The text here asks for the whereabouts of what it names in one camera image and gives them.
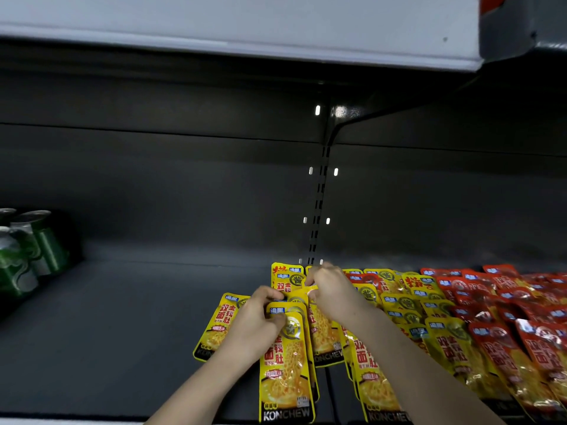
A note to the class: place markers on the person's left hand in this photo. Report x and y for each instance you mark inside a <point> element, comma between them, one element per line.
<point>248,331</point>

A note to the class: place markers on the person's right hand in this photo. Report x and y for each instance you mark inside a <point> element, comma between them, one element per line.
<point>339,296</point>

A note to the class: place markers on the person's left thumb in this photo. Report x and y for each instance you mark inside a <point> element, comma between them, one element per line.
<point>277,322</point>

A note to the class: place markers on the person's right thumb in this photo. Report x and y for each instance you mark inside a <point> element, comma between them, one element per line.
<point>313,295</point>

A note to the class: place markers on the yellow snack packet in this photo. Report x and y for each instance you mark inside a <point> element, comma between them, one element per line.
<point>325,336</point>
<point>288,371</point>

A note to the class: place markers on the person's right forearm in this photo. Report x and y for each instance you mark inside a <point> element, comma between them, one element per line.
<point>416,371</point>

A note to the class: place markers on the person's left forearm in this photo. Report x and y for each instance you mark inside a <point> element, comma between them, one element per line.
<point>199,389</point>

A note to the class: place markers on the slotted black shelf upright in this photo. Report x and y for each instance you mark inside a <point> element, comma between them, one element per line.
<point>320,203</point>

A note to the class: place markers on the pile of yellow packets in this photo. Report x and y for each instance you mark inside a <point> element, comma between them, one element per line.
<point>447,345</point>

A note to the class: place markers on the pile of red packets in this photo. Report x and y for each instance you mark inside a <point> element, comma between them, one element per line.
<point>509,314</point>

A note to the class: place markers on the green drink can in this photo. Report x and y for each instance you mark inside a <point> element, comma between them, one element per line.
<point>15,269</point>
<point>46,243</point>
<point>5,215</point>

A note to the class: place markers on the white shelf board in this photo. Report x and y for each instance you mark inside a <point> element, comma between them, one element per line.
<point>239,22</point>

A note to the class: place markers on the grey shelf board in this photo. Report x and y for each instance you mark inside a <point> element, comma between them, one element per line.
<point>522,26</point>

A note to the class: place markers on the red object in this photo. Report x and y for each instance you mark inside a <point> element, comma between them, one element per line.
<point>491,2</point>

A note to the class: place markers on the black shelf bracket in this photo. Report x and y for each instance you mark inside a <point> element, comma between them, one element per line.
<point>350,114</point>

